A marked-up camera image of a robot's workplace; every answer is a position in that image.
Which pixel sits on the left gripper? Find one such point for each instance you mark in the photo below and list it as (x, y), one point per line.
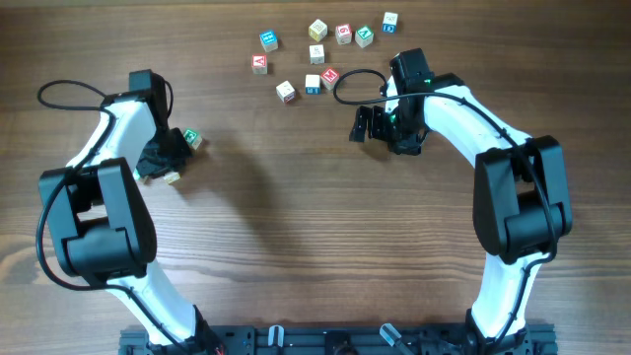
(165, 159)

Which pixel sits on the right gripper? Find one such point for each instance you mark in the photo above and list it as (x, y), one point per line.
(381, 124)

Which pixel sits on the yellow 3 block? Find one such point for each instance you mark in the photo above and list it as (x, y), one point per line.
(171, 177)

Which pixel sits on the green E block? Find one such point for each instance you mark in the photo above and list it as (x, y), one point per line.
(192, 138)

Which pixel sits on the plain block red side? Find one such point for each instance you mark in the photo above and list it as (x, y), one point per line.
(286, 92)

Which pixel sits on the red A block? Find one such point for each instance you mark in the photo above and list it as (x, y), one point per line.
(259, 64)

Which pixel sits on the green Z block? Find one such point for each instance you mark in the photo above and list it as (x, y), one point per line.
(139, 179)

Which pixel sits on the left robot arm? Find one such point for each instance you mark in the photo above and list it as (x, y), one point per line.
(95, 232)

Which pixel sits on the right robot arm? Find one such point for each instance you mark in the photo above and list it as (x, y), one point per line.
(521, 205)

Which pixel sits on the red M block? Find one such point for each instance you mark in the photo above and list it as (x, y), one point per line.
(329, 78)

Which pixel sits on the plain block blue side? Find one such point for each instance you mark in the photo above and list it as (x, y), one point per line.
(312, 84)

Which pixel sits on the green V block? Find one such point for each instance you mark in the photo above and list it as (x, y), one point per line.
(364, 36)

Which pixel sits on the plain centre block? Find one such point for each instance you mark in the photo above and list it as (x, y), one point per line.
(317, 55)

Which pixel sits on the red 9 block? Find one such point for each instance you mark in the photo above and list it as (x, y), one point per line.
(343, 34)

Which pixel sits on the blue C block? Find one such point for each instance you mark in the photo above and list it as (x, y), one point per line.
(389, 24)

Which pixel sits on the blue picture block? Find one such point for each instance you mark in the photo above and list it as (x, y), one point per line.
(269, 40)

